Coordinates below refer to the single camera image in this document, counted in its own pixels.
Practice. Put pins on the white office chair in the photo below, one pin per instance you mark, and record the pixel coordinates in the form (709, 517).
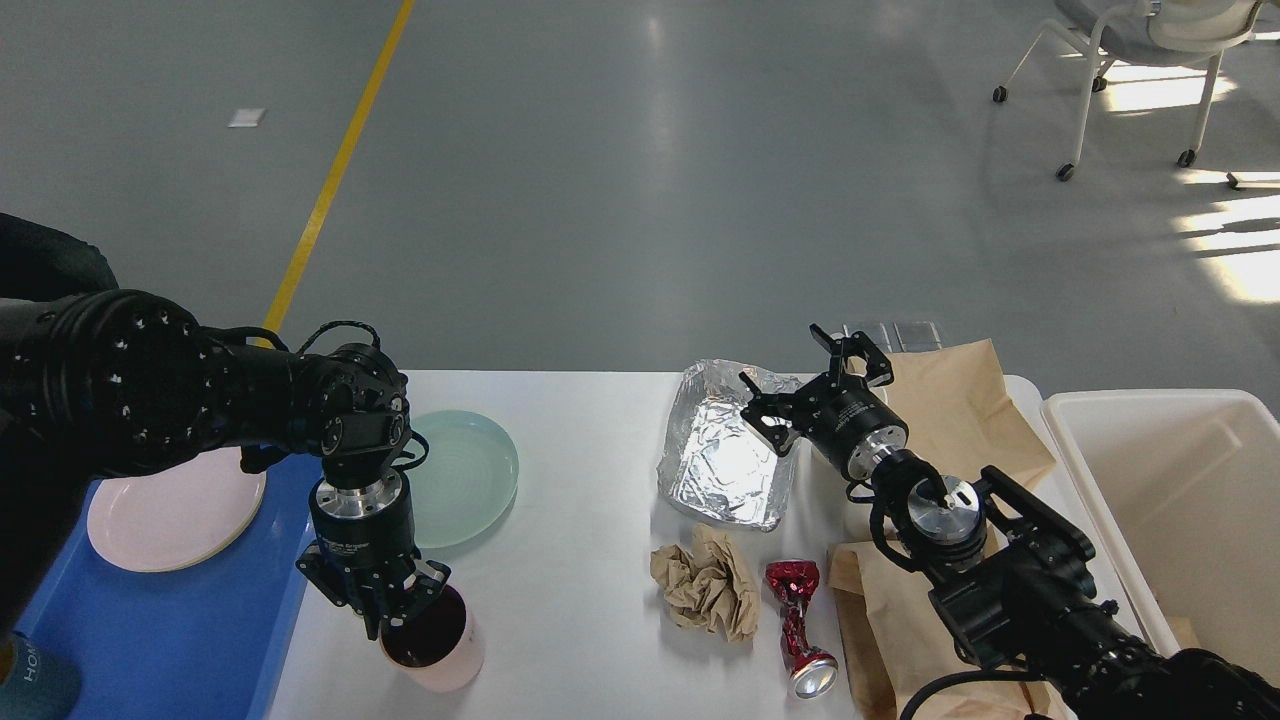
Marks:
(1154, 34)

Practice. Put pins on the pink plate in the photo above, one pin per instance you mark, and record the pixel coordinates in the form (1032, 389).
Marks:
(177, 518)

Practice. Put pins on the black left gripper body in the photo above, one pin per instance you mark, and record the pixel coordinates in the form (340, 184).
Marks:
(370, 527)

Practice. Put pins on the dark teal mug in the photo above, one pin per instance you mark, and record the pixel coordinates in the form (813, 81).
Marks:
(36, 684)

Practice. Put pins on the brown paper bag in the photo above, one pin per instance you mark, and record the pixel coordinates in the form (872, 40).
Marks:
(894, 644)
(960, 415)

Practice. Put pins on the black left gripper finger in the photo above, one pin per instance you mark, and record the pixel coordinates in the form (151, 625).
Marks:
(403, 599)
(344, 587)

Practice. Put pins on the blue plastic tray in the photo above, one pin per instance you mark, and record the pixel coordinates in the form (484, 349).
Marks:
(206, 642)

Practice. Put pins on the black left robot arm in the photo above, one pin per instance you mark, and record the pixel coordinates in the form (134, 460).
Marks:
(124, 383)

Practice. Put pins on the crumpled brown paper ball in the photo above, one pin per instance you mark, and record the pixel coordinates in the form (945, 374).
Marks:
(709, 586)

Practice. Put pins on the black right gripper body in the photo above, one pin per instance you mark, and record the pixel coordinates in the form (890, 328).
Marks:
(849, 425)

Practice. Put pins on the white plastic bin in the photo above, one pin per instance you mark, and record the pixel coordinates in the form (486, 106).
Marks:
(1181, 486)

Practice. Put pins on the brown paper bag upper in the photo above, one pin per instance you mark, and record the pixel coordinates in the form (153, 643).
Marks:
(960, 415)

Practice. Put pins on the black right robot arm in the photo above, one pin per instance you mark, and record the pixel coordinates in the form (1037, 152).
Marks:
(1008, 574)

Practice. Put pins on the aluminium foil tray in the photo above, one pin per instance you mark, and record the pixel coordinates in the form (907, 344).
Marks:
(714, 466)

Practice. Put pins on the green plate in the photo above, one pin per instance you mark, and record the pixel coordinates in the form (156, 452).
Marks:
(468, 479)

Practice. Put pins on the grey floor outlet plate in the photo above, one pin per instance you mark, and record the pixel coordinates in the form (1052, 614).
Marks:
(900, 337)

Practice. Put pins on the pink mug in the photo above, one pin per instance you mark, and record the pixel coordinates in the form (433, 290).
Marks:
(441, 649)

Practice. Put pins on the crushed red soda can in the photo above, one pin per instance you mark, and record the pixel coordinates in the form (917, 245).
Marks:
(812, 670)

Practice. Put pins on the person leg dark jeans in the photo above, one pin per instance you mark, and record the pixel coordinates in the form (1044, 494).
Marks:
(42, 264)

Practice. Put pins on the brown paper bag lower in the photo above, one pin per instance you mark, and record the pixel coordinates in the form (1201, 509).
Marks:
(894, 644)

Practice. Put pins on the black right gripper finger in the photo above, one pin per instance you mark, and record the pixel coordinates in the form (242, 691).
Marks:
(855, 361)
(777, 417)

